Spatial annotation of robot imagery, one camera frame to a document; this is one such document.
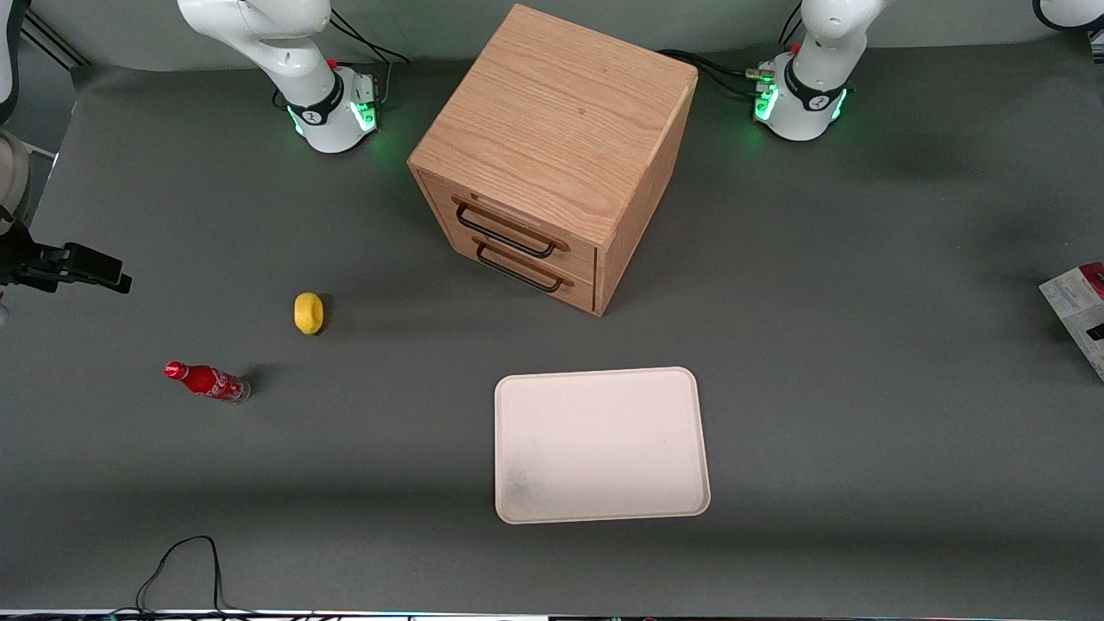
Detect black left arm base cables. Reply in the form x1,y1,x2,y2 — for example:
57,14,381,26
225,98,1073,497
657,17,807,101

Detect red cola bottle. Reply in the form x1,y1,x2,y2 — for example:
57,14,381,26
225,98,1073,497
164,361,252,405

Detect black right arm base cables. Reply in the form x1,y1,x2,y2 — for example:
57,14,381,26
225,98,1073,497
274,9,411,111

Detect white plastic tray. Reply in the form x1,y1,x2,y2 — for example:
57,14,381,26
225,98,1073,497
494,367,712,526

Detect black arm base cables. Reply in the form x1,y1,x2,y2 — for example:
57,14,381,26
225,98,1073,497
274,9,411,111
657,17,807,101

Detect wooden drawer cabinet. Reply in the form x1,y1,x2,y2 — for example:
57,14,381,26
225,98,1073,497
407,3,699,317

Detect black looped cable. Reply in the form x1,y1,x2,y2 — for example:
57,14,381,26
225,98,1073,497
108,535,260,618

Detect dark grey table mat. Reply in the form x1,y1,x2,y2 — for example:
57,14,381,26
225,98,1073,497
0,34,1104,618

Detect red cookie box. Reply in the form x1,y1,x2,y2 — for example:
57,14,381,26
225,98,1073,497
1038,261,1104,382

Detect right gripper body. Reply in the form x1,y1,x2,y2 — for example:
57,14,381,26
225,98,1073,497
0,220,66,292

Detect wooden drawer black handle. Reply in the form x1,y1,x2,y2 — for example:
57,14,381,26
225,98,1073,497
421,172,599,275
431,226,596,313

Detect yellow lemon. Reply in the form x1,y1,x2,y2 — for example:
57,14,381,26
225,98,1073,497
293,292,325,336

